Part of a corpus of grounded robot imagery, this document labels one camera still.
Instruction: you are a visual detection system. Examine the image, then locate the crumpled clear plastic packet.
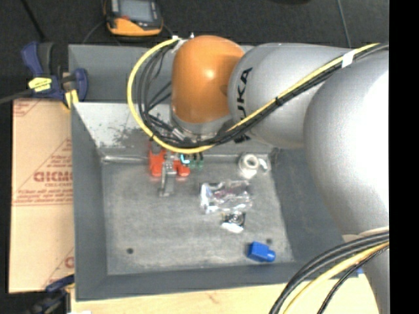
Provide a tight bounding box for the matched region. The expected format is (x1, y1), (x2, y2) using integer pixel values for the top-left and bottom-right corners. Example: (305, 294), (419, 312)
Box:
(198, 179), (255, 215)

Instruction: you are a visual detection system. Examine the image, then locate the brown cardboard board, red print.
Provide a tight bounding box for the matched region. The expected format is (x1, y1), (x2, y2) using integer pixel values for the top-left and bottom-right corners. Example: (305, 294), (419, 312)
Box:
(7, 97), (77, 294)

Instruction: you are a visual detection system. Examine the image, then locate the blue plastic block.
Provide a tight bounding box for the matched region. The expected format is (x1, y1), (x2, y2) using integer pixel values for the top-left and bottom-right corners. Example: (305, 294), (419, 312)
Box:
(246, 241), (277, 263)

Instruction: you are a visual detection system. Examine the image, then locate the small black and white object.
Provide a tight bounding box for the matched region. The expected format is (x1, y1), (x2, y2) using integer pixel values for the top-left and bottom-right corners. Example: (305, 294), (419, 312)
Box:
(219, 210), (247, 235)

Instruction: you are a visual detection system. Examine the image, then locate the pale grey metal gripper finger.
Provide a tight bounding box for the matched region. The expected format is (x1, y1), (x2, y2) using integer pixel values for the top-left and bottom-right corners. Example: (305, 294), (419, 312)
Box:
(168, 162), (178, 197)
(158, 162), (170, 198)

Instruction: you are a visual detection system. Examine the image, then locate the grey metal bin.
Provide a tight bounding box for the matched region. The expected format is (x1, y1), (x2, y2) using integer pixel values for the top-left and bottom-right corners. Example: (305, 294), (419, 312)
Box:
(67, 43), (363, 301)

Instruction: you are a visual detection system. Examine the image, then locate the red plastic toy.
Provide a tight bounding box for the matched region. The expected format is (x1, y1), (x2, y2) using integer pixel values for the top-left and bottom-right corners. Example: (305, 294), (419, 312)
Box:
(148, 145), (191, 178)

